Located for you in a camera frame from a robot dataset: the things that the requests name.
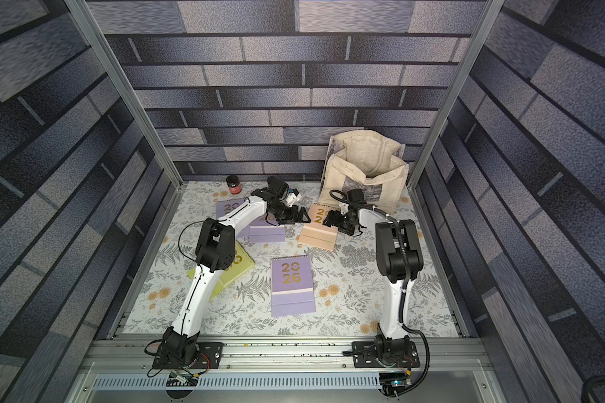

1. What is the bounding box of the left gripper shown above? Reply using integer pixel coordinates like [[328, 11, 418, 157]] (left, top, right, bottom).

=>
[[271, 200, 313, 223]]

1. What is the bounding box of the peach 2026 desk calendar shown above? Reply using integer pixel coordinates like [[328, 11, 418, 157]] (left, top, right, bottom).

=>
[[297, 203, 338, 252]]

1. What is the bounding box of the green 2026 desk calendar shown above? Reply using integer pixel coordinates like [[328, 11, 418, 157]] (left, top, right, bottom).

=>
[[210, 241, 255, 301]]

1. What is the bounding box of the purple calendar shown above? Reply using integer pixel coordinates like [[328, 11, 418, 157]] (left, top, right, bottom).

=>
[[272, 255, 316, 317], [249, 213, 286, 243], [215, 198, 250, 238]]

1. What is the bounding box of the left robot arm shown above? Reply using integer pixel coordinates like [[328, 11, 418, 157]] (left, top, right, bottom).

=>
[[163, 176, 310, 345]]

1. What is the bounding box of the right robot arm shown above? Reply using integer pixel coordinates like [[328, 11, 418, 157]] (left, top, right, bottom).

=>
[[323, 189, 424, 343]]

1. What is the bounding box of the beige canvas tote bag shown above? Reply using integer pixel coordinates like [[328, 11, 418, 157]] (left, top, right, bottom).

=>
[[319, 130, 409, 213]]

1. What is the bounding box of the red-labelled dark jar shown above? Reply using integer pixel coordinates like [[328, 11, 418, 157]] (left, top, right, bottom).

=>
[[225, 175, 242, 195]]

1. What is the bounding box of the right circuit board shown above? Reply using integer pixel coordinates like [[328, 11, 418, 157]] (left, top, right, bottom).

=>
[[379, 372, 412, 398]]

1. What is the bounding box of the circuit board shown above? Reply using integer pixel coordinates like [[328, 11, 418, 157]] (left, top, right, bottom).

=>
[[166, 371, 199, 388], [379, 372, 412, 398]]

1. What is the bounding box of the left circuit board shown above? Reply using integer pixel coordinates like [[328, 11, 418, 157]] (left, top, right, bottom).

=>
[[166, 371, 199, 388]]

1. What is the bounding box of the perforated metal grille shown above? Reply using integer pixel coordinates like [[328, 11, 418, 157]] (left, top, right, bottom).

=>
[[92, 373, 381, 391]]

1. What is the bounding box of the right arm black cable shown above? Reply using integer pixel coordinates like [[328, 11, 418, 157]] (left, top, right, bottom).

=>
[[329, 189, 430, 397]]

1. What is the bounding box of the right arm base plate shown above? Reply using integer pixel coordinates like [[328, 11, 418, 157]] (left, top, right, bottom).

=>
[[351, 341, 421, 369]]

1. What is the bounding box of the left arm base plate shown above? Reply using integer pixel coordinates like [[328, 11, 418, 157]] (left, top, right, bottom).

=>
[[152, 343, 225, 370]]

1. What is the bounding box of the aluminium mounting rail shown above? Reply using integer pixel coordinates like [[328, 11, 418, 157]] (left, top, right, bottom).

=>
[[78, 334, 492, 374]]

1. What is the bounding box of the right aluminium frame post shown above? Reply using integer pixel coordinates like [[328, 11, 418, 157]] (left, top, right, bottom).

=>
[[408, 0, 505, 193]]

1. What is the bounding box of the aluminium frame post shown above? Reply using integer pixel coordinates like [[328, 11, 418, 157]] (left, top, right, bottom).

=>
[[64, 0, 183, 189], [408, 0, 505, 193]]

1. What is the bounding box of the left aluminium frame post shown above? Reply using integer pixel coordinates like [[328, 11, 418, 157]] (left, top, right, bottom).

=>
[[64, 0, 183, 189]]

